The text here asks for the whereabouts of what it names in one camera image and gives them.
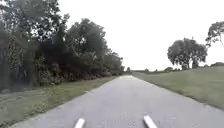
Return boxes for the grey asphalt path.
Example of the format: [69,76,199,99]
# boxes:
[7,74,224,128]

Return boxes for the dense wood of trees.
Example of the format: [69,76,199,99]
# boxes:
[0,0,126,94]

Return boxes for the robot's own part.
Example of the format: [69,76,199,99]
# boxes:
[72,117,86,128]
[143,115,158,128]

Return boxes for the broad round tree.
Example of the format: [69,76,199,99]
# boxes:
[166,37,208,71]

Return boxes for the grass verge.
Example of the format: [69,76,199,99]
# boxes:
[0,75,119,128]

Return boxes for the grass slope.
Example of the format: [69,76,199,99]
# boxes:
[131,65,224,111]

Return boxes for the tall thin tree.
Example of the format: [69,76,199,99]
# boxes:
[205,20,224,48]

